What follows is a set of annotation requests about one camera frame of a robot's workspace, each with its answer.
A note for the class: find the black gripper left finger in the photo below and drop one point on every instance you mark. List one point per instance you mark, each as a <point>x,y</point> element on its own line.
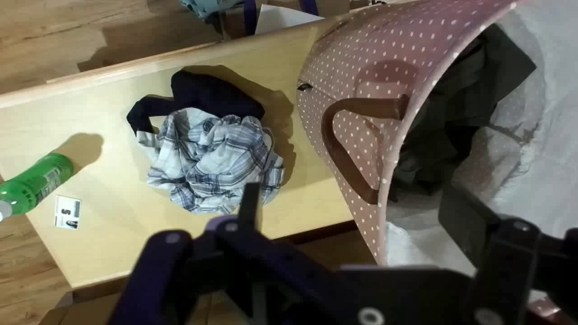
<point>180,272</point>

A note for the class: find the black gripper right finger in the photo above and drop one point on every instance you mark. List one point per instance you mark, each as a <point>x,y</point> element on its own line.
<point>506,264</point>

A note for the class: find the grey plaid shirt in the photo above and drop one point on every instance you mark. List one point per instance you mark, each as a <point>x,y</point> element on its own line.
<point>204,156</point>

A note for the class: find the navy blue garment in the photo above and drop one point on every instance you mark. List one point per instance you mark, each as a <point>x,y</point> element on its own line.
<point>209,93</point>

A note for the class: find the black clothes pile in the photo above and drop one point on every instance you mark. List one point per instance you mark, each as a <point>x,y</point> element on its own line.
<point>457,109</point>

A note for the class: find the pink polka dot laundry bag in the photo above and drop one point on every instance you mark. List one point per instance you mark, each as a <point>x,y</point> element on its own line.
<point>372,60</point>

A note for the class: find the white barcode sticker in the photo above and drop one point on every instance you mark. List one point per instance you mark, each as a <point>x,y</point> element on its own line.
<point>67,214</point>

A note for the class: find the green plastic bottle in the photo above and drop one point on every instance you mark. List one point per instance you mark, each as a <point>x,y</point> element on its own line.
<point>36,183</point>

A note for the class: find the teal fabric item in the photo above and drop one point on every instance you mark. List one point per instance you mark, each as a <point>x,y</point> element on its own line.
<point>208,6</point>

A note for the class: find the white paper sheet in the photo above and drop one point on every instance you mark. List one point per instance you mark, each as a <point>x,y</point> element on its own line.
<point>282,19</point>

